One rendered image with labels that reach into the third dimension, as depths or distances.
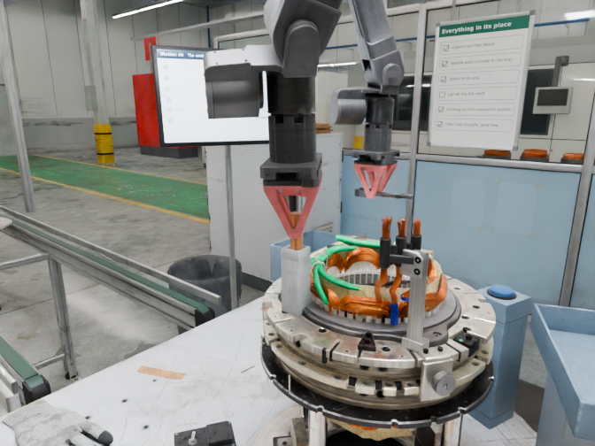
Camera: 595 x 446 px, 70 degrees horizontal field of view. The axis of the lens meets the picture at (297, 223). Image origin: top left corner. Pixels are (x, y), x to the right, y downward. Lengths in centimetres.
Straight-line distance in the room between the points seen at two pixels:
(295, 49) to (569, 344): 57
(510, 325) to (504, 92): 209
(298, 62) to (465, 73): 247
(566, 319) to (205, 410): 66
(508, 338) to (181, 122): 119
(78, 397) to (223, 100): 75
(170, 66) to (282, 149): 112
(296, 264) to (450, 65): 248
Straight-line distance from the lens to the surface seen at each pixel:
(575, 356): 74
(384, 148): 90
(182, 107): 157
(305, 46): 45
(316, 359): 54
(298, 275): 55
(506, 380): 92
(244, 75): 49
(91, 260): 196
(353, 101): 87
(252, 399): 96
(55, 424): 97
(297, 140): 50
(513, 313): 85
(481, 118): 284
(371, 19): 87
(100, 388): 107
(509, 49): 283
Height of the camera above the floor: 136
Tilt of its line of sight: 15 degrees down
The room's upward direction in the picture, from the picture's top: straight up
